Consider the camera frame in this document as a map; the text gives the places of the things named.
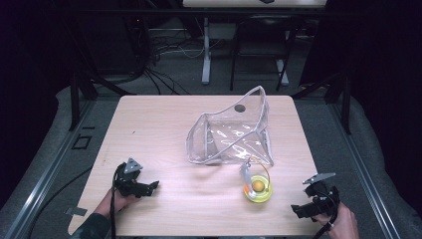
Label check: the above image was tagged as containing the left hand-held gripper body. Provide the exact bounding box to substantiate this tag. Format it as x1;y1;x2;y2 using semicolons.
113;157;154;198

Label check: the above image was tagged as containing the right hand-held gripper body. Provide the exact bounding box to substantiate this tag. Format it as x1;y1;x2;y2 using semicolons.
302;171;341;217

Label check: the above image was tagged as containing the yellow round dish with ball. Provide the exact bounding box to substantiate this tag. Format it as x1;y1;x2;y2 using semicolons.
243;174;274;204

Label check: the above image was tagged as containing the white and orange tube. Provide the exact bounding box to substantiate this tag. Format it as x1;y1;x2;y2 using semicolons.
240;161;259;200

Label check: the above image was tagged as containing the clear plastic zipper bag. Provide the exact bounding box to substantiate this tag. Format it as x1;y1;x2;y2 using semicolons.
184;85;275;167

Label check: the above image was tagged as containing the person's left hand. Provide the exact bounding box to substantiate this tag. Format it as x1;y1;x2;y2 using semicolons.
94;188;141;221

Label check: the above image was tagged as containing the person's right hand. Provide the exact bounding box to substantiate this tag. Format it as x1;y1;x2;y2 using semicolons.
312;201;361;239

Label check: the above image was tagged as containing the black tape square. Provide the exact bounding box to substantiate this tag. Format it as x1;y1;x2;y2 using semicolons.
71;133;94;150

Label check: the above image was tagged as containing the black chair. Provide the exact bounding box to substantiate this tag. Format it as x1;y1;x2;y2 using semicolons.
228;14;298;93

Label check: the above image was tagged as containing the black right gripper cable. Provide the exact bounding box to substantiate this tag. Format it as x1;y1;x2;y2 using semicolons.
312;192;340;239

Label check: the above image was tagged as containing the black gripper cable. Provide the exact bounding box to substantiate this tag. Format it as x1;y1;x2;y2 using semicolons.
312;192;340;239
109;167;119;239

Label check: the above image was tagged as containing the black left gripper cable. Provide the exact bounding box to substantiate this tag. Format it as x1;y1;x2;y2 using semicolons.
109;167;119;239

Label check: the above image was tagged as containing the aluminium rail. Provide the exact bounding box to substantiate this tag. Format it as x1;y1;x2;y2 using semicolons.
327;99;404;239
3;99;98;239

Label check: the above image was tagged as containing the thin gold wire ring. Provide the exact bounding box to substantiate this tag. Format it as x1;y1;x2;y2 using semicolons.
248;155;272;192

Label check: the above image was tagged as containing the black floor cable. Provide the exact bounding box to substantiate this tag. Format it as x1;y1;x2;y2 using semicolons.
28;165;95;239

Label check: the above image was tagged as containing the black metal frame post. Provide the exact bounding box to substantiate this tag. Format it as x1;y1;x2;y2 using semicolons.
339;71;353;136
68;71;83;132

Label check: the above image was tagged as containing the bundle of floor cables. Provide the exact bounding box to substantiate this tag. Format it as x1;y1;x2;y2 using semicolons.
132;29;207;97

